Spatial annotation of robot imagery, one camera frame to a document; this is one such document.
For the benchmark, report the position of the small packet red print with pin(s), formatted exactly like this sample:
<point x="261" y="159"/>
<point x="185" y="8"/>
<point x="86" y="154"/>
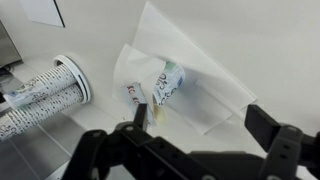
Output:
<point x="132" y="95"/>

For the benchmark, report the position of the white plastic spoon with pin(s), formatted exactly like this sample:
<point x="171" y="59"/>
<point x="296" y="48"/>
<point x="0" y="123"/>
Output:
<point x="218" y="97"/>

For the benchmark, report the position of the tall stack of paper cups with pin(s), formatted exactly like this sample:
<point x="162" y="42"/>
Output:
<point x="43" y="110"/>

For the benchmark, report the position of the white mat black edge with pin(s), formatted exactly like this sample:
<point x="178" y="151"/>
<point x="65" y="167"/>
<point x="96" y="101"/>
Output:
<point x="40" y="11"/>

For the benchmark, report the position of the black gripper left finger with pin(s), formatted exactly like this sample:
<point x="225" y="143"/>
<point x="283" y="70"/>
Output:
<point x="133" y="153"/>

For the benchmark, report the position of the small yellowish packet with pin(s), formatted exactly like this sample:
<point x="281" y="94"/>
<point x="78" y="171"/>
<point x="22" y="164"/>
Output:
<point x="160" y="115"/>

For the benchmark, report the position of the short stack of paper cups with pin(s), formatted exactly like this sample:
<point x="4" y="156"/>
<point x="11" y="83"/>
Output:
<point x="46" y="83"/>

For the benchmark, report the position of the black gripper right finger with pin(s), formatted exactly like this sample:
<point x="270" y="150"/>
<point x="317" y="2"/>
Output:
<point x="283" y="146"/>

